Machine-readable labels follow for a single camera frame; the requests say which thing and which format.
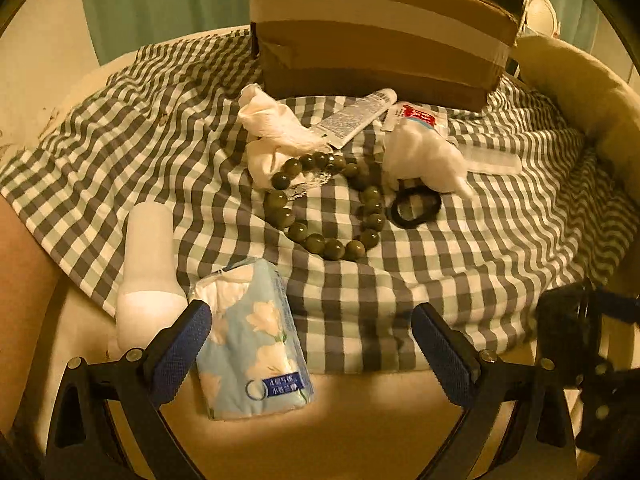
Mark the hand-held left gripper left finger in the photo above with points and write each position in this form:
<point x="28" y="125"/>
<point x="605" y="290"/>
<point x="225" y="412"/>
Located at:
<point x="177" y="355"/>

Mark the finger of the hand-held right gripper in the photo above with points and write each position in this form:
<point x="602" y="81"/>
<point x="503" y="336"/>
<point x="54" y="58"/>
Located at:
<point x="605" y="400"/>
<point x="565" y="315"/>

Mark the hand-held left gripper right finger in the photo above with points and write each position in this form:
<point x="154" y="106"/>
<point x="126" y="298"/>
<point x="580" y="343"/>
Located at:
<point x="447" y="355"/>

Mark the blue floral tissue pack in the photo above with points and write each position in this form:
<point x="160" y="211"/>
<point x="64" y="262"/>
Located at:
<point x="250" y="340"/>

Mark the brown cardboard box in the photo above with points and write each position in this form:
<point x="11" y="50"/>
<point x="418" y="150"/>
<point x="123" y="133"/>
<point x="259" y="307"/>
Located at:
<point x="375" y="60"/>

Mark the white plastic bottle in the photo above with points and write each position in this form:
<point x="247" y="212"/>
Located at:
<point x="147" y="260"/>

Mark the person's left leg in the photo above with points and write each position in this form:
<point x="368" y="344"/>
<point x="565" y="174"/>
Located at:
<point x="25" y="280"/>

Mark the clear plastic case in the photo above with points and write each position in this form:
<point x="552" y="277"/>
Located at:
<point x="490" y="160"/>

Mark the green checked cloth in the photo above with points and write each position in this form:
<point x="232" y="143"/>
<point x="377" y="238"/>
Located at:
<point x="200" y="160"/>

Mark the crumpled white tissue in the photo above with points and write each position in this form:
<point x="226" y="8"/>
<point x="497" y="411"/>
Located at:
<point x="270" y="120"/>
<point x="425" y="155"/>

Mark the beige pillow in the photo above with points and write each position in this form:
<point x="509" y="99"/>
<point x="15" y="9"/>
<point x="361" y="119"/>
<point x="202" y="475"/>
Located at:
<point x="590" y="90"/>

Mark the red and white sachet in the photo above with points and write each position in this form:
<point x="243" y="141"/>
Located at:
<point x="420" y="116"/>

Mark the white ointment tube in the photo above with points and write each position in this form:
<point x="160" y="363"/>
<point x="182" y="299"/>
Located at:
<point x="355" y="115"/>

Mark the white oval mirror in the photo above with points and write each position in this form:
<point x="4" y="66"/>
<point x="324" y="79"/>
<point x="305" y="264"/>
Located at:
<point x="542" y="12"/>

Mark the narrow green curtain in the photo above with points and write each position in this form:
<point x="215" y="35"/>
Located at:
<point x="575" y="0"/>

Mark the wide green curtain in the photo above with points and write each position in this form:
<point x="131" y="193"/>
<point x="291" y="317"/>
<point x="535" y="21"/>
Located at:
<point x="150" y="5"/>

